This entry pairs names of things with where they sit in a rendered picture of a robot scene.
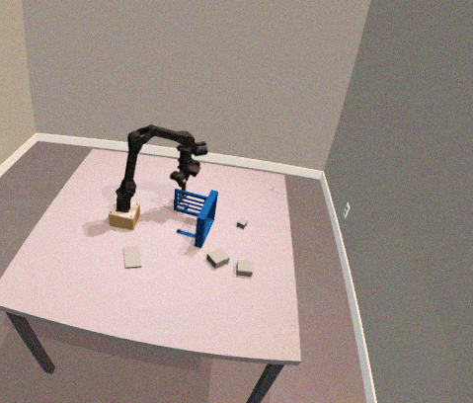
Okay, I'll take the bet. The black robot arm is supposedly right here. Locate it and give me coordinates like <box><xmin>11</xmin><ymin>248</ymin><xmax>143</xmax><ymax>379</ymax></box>
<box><xmin>116</xmin><ymin>124</ymin><xmax>207</xmax><ymax>212</ymax></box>

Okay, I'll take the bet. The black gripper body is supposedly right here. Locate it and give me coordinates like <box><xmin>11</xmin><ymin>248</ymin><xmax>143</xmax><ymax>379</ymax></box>
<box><xmin>169</xmin><ymin>158</ymin><xmax>197</xmax><ymax>182</ymax></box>

